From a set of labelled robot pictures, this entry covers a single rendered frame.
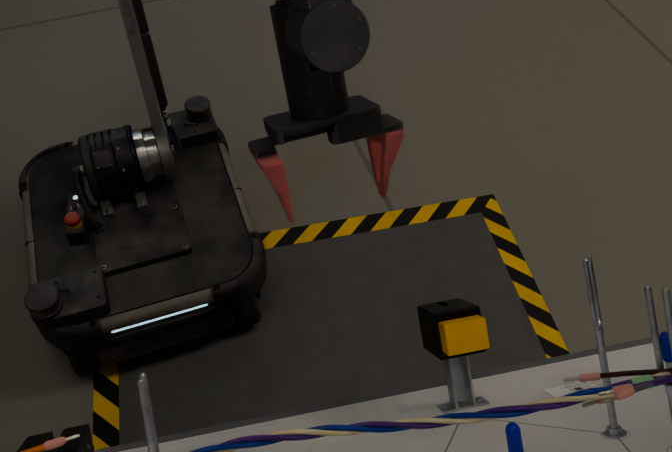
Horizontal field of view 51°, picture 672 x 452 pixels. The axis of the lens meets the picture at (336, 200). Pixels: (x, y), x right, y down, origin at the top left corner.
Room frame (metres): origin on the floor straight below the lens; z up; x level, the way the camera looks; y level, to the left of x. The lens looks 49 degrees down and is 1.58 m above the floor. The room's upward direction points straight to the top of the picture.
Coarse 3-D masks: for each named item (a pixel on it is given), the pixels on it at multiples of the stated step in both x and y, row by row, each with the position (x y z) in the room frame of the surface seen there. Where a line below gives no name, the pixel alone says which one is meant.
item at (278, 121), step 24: (288, 72) 0.50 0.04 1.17; (312, 72) 0.50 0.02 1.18; (288, 96) 0.50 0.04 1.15; (312, 96) 0.48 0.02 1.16; (336, 96) 0.49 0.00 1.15; (360, 96) 0.54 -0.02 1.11; (264, 120) 0.50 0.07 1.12; (288, 120) 0.49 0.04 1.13; (312, 120) 0.47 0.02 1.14; (336, 120) 0.47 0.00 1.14
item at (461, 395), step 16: (432, 304) 0.38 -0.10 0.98; (448, 304) 0.37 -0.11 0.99; (464, 304) 0.36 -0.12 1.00; (432, 320) 0.34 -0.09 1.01; (432, 336) 0.33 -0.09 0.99; (432, 352) 0.33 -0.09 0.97; (480, 352) 0.32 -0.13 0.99; (448, 368) 0.32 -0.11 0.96; (464, 368) 0.32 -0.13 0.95; (448, 384) 0.31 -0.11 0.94; (464, 384) 0.31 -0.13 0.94; (464, 400) 0.30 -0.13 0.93; (480, 400) 0.30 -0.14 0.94
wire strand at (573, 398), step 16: (544, 400) 0.17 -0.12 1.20; (560, 400) 0.17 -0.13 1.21; (576, 400) 0.17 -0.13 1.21; (448, 416) 0.17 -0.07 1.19; (464, 416) 0.17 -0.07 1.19; (480, 416) 0.17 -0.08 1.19; (496, 416) 0.17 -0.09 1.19; (512, 416) 0.17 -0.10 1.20; (272, 432) 0.16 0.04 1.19; (288, 432) 0.16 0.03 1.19; (304, 432) 0.16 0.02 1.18; (320, 432) 0.16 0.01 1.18; (336, 432) 0.16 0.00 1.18; (352, 432) 0.16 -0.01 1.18; (384, 432) 0.16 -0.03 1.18; (208, 448) 0.15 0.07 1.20; (224, 448) 0.15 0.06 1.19; (240, 448) 0.15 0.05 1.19
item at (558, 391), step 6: (570, 384) 0.31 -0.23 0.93; (576, 384) 0.31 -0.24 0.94; (582, 384) 0.31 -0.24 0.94; (588, 384) 0.31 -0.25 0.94; (594, 384) 0.31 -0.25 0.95; (546, 390) 0.31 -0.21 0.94; (552, 390) 0.31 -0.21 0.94; (558, 390) 0.30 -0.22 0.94; (564, 390) 0.30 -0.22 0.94; (570, 390) 0.30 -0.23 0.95; (576, 390) 0.30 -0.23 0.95; (552, 396) 0.29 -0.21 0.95; (558, 396) 0.29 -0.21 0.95
